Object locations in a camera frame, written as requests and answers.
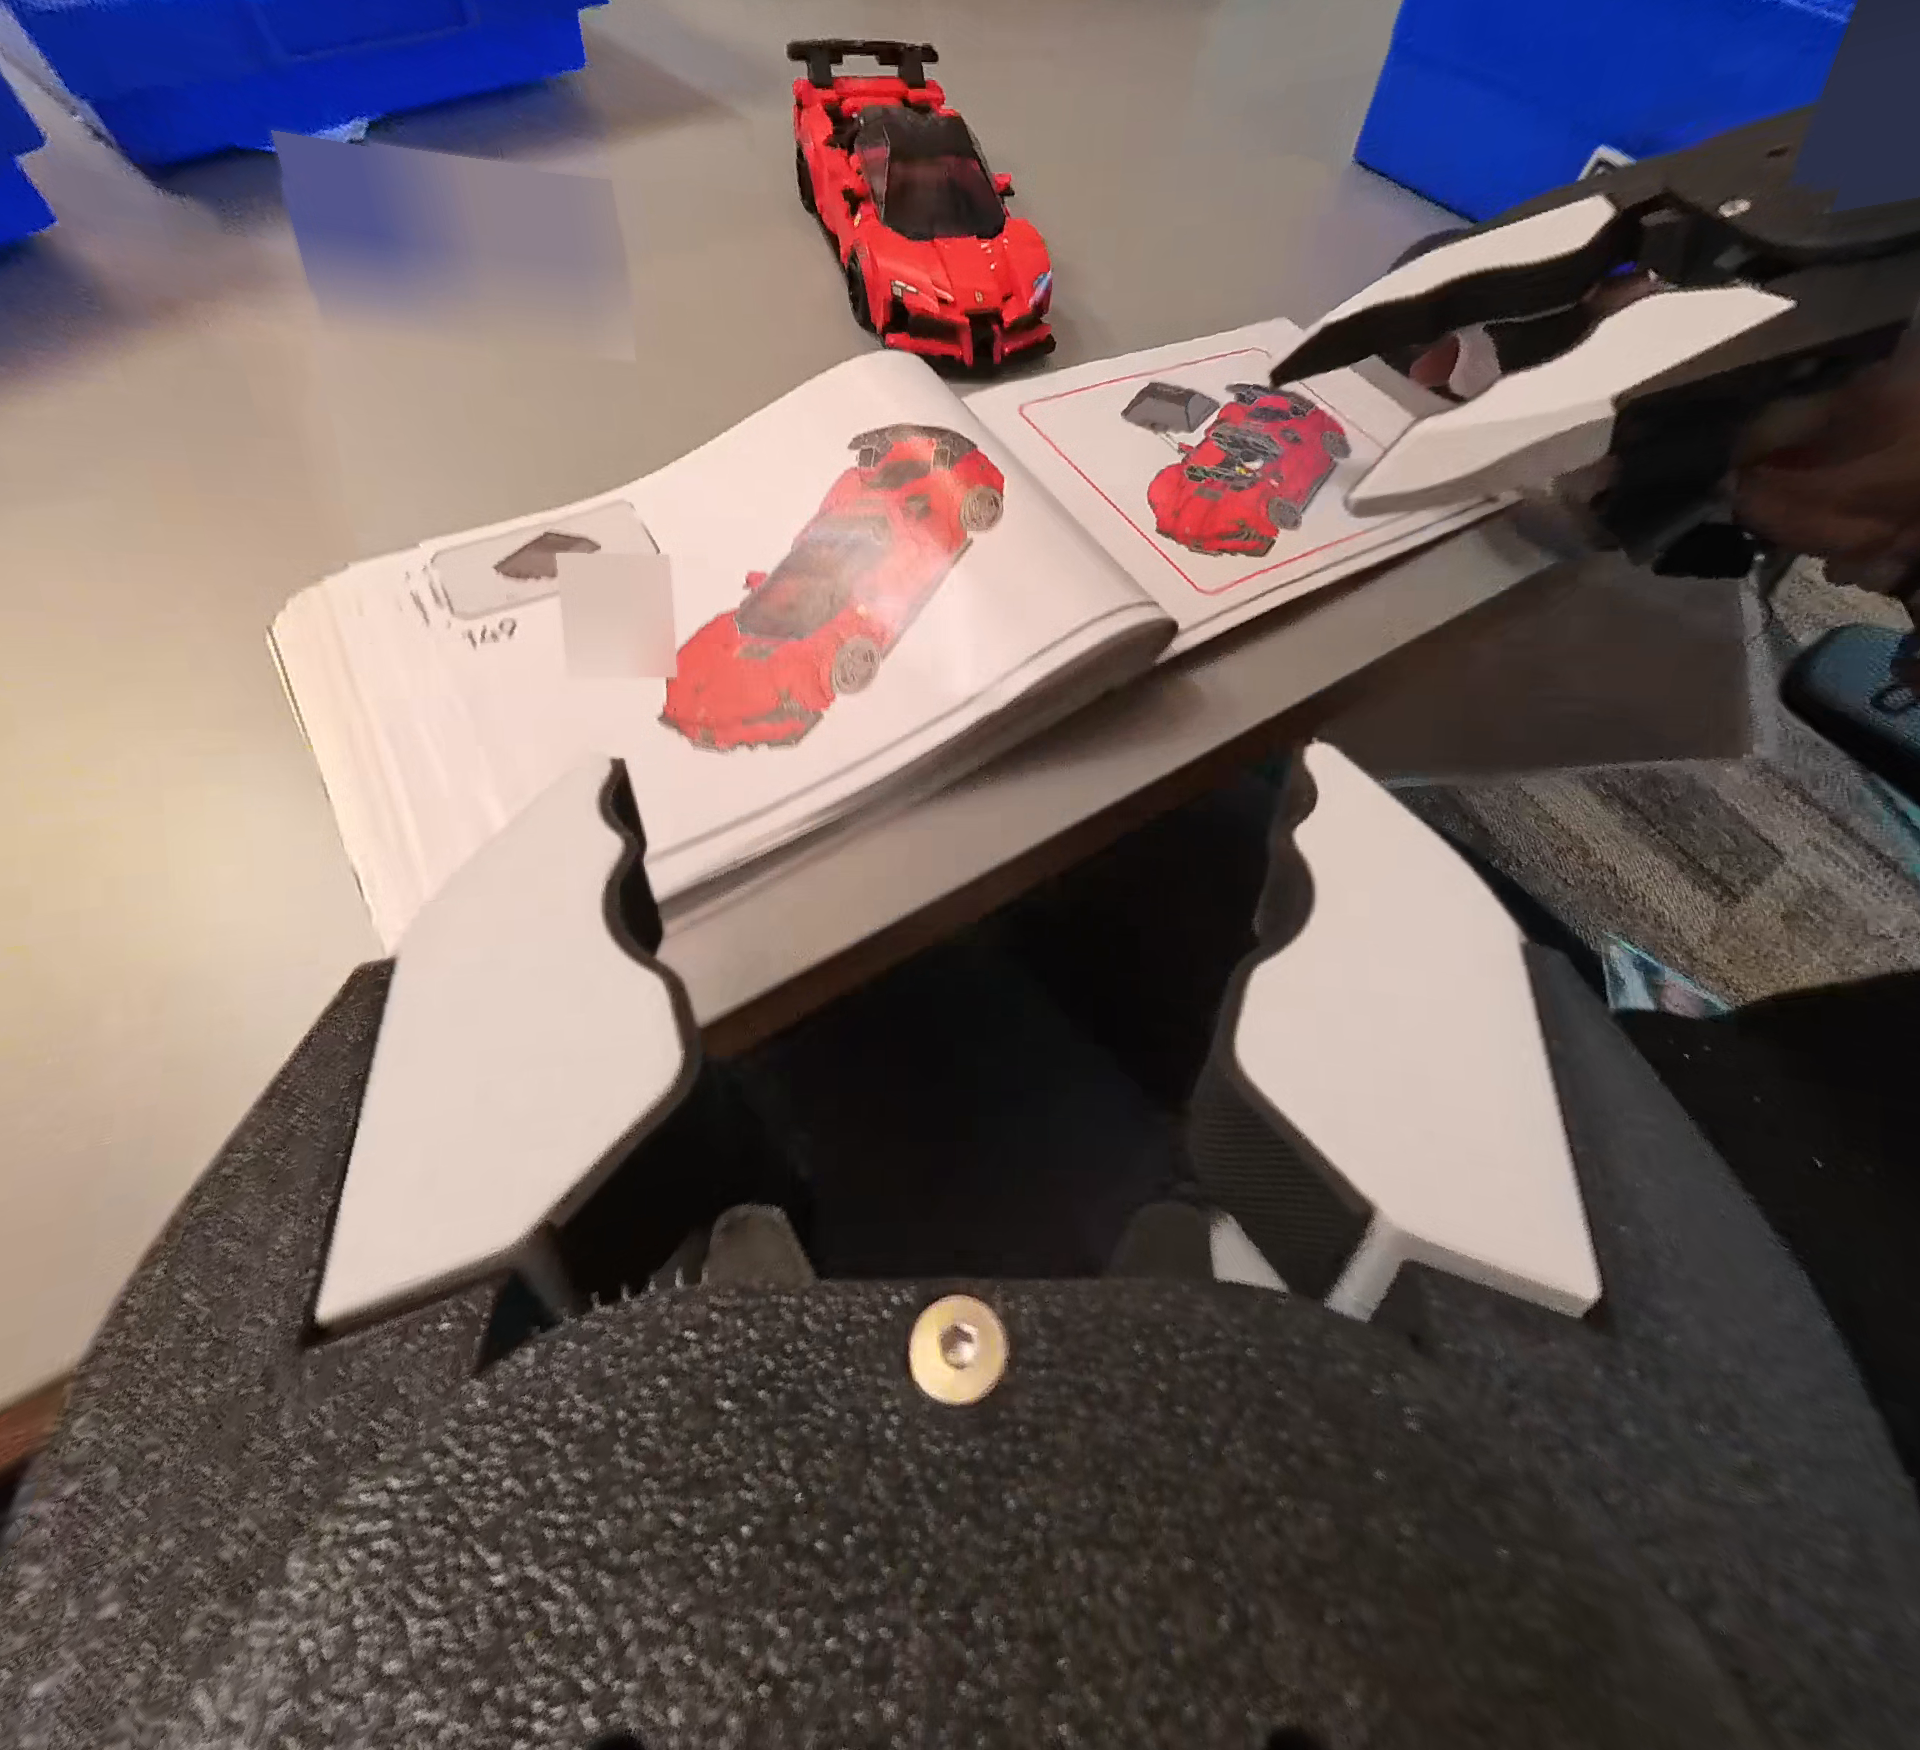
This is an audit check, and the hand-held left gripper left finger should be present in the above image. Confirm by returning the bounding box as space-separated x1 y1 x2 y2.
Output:
311 754 704 1340

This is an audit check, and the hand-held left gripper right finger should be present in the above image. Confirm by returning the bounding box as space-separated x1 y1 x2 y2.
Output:
1190 741 1603 1321

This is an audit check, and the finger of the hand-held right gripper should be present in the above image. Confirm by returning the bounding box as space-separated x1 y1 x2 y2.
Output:
1269 197 1631 389
1343 284 1800 524

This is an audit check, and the red lego car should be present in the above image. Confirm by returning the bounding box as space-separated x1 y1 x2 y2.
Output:
784 36 1059 376

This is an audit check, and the lego instruction booklet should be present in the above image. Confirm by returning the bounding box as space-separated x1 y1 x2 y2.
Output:
266 312 1561 950

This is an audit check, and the person's right hand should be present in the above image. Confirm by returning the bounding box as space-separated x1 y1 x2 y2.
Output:
1725 391 1920 606

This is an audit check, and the dark blue pouch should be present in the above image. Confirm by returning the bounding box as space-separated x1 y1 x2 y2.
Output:
1783 623 1920 751

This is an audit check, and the person's black clothing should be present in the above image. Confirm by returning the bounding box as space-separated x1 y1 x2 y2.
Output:
707 791 1920 1557

